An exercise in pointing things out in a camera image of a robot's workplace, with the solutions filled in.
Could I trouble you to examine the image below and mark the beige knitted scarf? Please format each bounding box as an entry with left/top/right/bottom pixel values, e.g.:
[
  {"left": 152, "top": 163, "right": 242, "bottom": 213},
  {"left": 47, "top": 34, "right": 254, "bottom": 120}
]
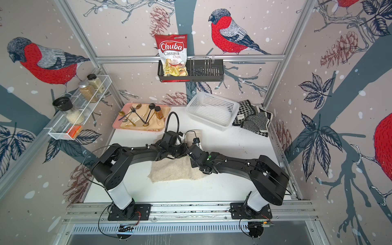
[{"left": 147, "top": 129, "right": 209, "bottom": 184}]

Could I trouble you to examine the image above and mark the white plastic basket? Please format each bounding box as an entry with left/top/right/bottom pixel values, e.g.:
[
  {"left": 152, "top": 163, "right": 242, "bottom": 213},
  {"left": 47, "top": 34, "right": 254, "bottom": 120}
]
[{"left": 186, "top": 92, "right": 239, "bottom": 131}]

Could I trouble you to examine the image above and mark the black white patterned scarf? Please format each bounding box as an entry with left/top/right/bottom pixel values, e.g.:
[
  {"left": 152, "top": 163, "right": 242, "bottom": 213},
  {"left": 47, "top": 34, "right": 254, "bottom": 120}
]
[{"left": 232, "top": 100, "right": 273, "bottom": 137}]

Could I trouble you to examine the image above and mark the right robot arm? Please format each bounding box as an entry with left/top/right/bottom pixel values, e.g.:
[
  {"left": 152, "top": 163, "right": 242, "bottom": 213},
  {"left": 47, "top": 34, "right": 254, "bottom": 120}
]
[{"left": 186, "top": 145, "right": 290, "bottom": 212}]

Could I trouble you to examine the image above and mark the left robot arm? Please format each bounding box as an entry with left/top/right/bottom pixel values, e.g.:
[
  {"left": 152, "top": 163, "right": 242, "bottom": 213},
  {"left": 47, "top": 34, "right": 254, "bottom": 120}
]
[{"left": 90, "top": 131, "right": 186, "bottom": 211}]

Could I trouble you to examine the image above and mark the pink tray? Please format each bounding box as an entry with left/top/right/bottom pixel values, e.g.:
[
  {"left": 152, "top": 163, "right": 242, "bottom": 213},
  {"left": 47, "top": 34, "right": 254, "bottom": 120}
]
[{"left": 112, "top": 102, "right": 171, "bottom": 133}]

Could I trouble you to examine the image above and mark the small amber spice bottle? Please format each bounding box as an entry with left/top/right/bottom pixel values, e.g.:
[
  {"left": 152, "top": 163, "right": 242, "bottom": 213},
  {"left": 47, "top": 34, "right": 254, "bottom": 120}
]
[{"left": 154, "top": 106, "right": 164, "bottom": 120}]

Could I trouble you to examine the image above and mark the beige cloth on tray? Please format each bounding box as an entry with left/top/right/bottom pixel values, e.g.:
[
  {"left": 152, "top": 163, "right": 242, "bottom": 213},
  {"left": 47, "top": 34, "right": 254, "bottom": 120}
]
[{"left": 121, "top": 104, "right": 170, "bottom": 131}]

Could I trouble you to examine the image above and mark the black ladle spoon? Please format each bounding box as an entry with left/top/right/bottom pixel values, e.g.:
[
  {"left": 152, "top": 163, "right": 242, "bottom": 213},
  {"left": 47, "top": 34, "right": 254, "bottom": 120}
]
[{"left": 143, "top": 103, "right": 156, "bottom": 127}]

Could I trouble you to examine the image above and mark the black gold fork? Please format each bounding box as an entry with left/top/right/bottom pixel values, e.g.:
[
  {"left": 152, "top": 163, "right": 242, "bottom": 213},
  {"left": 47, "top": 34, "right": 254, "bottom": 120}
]
[{"left": 130, "top": 106, "right": 146, "bottom": 124}]

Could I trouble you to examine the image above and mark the gold spoon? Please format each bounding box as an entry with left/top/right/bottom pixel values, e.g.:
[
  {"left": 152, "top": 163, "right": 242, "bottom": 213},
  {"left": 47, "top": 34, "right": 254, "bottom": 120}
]
[{"left": 118, "top": 111, "right": 136, "bottom": 126}]

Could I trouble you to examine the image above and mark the small orange box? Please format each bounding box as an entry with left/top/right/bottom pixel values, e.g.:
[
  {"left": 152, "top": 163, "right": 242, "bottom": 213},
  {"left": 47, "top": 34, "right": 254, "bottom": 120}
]
[{"left": 67, "top": 125, "right": 83, "bottom": 140}]

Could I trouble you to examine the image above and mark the red cassava chips bag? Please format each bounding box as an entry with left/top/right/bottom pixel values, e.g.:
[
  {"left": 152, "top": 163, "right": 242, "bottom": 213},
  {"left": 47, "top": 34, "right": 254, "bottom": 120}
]
[{"left": 155, "top": 34, "right": 188, "bottom": 77}]

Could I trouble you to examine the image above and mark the large jar black lid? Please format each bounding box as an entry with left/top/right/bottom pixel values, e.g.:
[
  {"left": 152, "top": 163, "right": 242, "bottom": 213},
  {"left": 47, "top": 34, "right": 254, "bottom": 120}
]
[{"left": 52, "top": 97, "right": 85, "bottom": 125}]

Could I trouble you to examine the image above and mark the spice jar black lid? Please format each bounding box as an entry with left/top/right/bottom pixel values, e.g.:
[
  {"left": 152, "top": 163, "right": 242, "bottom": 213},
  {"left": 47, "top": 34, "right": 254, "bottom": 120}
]
[{"left": 87, "top": 73, "right": 106, "bottom": 94}]

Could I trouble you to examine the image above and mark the spice jar silver lid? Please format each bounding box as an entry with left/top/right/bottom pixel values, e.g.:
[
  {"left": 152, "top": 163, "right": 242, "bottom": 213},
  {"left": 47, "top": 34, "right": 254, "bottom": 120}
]
[{"left": 78, "top": 81, "right": 99, "bottom": 103}]

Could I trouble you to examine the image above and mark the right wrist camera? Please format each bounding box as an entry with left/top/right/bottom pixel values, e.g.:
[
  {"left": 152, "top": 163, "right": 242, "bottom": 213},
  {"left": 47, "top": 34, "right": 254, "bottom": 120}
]
[{"left": 193, "top": 137, "right": 201, "bottom": 147}]

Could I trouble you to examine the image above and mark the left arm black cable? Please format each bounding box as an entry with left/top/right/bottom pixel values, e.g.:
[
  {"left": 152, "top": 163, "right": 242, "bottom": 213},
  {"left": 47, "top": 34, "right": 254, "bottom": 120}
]
[{"left": 164, "top": 111, "right": 180, "bottom": 133}]

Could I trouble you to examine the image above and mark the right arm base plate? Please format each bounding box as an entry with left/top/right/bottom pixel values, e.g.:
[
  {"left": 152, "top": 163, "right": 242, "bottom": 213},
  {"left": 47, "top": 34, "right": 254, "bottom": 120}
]
[{"left": 229, "top": 203, "right": 273, "bottom": 219}]

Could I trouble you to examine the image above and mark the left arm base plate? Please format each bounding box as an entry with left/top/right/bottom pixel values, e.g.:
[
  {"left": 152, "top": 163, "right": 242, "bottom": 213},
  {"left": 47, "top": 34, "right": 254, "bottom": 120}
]
[{"left": 108, "top": 204, "right": 152, "bottom": 221}]

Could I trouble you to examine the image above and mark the black wire wall basket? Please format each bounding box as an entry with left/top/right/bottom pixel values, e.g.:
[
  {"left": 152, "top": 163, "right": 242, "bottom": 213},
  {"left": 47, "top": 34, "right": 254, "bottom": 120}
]
[{"left": 157, "top": 58, "right": 224, "bottom": 82}]

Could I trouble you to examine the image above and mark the aluminium front rail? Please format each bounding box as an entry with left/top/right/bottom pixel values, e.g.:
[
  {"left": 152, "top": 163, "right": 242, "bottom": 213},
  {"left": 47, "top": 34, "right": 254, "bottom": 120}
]
[{"left": 63, "top": 200, "right": 319, "bottom": 223}]

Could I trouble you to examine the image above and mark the white wire wall shelf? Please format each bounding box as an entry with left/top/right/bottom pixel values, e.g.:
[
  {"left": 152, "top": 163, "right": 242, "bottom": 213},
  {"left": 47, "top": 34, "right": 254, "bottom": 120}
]
[{"left": 48, "top": 75, "right": 113, "bottom": 140}]

